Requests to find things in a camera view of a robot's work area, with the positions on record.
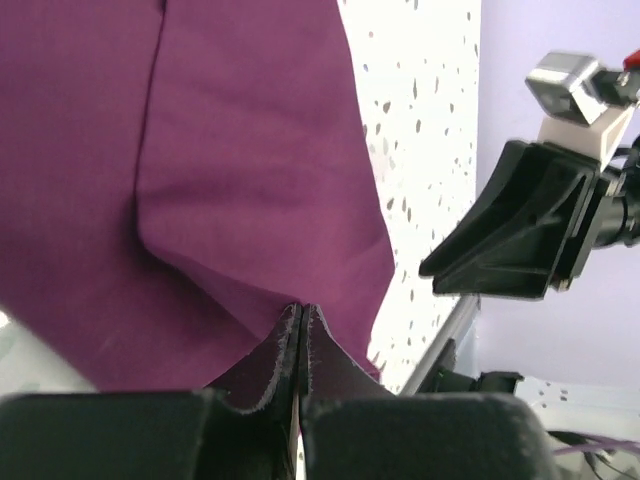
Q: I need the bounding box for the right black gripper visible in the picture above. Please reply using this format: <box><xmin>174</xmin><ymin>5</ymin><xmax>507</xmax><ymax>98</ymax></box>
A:
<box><xmin>419</xmin><ymin>140</ymin><xmax>639</xmax><ymax>299</ymax></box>

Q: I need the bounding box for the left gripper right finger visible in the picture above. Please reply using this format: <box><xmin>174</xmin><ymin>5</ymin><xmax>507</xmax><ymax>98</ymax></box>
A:
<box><xmin>299</xmin><ymin>305</ymin><xmax>560</xmax><ymax>479</ymax></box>

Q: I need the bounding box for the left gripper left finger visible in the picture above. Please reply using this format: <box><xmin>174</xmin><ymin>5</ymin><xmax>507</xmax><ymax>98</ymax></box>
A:
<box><xmin>1</xmin><ymin>304</ymin><xmax>303</xmax><ymax>479</ymax></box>

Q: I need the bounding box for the purple cloth mat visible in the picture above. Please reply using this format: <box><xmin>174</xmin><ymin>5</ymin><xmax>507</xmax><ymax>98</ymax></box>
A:
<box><xmin>1</xmin><ymin>1</ymin><xmax>394</xmax><ymax>390</ymax></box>

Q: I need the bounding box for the aluminium rail frame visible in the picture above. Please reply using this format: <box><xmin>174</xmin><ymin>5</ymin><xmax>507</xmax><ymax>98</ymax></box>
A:
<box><xmin>399</xmin><ymin>295</ymin><xmax>480</xmax><ymax>396</ymax></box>

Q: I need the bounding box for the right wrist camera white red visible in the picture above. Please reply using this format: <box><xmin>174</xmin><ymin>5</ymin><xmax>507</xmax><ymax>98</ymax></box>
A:
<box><xmin>525</xmin><ymin>51</ymin><xmax>639</xmax><ymax>169</ymax></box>

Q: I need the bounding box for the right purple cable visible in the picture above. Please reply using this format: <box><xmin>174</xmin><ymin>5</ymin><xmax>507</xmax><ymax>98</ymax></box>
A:
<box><xmin>549</xmin><ymin>432</ymin><xmax>640</xmax><ymax>459</ymax></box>

